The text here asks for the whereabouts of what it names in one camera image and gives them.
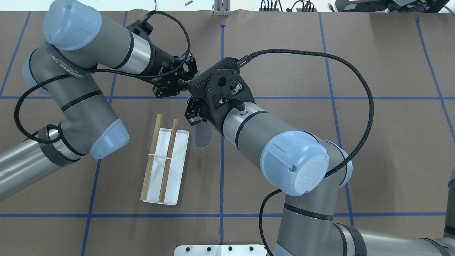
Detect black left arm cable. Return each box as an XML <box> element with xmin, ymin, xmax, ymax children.
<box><xmin>14</xmin><ymin>10</ymin><xmax>192</xmax><ymax>144</ymax></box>

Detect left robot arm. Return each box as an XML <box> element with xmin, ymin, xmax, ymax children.
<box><xmin>1</xmin><ymin>0</ymin><xmax>196</xmax><ymax>199</ymax></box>

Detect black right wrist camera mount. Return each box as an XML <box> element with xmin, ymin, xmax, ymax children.
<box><xmin>187</xmin><ymin>57</ymin><xmax>255</xmax><ymax>118</ymax></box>

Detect black usb hub with cables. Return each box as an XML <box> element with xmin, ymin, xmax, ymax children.
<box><xmin>258</xmin><ymin>0</ymin><xmax>283</xmax><ymax>12</ymax></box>

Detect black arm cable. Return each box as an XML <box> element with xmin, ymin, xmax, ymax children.
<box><xmin>236</xmin><ymin>49</ymin><xmax>374</xmax><ymax>256</ymax></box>
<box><xmin>14</xmin><ymin>10</ymin><xmax>192</xmax><ymax>144</ymax></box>

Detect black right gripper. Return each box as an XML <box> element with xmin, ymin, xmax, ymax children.
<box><xmin>184</xmin><ymin>98</ymin><xmax>228</xmax><ymax>135</ymax></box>

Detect aluminium frame post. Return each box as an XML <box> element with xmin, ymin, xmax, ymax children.
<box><xmin>212</xmin><ymin>0</ymin><xmax>232</xmax><ymax>17</ymax></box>

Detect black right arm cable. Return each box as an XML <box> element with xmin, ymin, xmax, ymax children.
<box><xmin>236</xmin><ymin>49</ymin><xmax>374</xmax><ymax>256</ymax></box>

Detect white towel rack wooden bars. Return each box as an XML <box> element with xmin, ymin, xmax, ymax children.
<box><xmin>140</xmin><ymin>114</ymin><xmax>189</xmax><ymax>206</ymax></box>

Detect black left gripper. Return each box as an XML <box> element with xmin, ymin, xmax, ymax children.
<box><xmin>146</xmin><ymin>44</ymin><xmax>198</xmax><ymax>98</ymax></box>

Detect white camera mast pedestal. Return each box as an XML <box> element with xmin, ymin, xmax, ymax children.
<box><xmin>173</xmin><ymin>244</ymin><xmax>268</xmax><ymax>256</ymax></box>

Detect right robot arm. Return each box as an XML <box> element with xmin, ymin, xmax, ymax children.
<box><xmin>185</xmin><ymin>96</ymin><xmax>454</xmax><ymax>256</ymax></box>

